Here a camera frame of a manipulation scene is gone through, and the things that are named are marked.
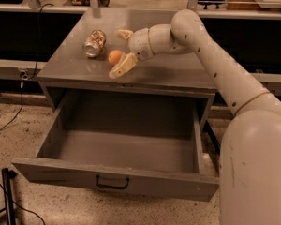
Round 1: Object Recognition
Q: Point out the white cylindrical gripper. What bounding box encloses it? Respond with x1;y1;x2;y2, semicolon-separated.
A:
109;28;154;79

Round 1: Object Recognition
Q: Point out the orange ball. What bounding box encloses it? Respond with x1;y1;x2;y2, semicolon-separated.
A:
108;50;123;66

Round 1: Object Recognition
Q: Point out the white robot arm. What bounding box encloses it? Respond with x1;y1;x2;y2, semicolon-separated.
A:
110;9;281;225

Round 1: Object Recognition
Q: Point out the silver crushed can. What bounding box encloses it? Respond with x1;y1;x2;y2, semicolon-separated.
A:
83;30;106;58

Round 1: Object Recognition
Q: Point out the grey cabinet counter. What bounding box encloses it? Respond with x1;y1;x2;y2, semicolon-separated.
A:
37;8;218;130

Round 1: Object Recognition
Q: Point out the grey open top drawer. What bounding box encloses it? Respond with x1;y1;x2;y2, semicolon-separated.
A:
12;90;219;201

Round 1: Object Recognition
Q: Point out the black stand leg right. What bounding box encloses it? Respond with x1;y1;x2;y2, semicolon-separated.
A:
203;121;221;154

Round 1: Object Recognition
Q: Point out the black tripod leg left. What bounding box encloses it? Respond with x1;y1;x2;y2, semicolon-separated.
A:
0;168;16;225

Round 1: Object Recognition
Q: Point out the black hanging cable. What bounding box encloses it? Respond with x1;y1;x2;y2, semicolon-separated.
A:
0;3;54;135

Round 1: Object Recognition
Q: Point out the grey horizontal rail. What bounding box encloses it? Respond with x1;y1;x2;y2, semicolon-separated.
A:
0;59;46;80

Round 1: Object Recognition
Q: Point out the black drawer handle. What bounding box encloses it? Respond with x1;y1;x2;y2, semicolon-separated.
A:
96;175;130;190

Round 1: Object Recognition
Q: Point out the black floor cable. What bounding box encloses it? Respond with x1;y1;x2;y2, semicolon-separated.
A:
0;169;47;225

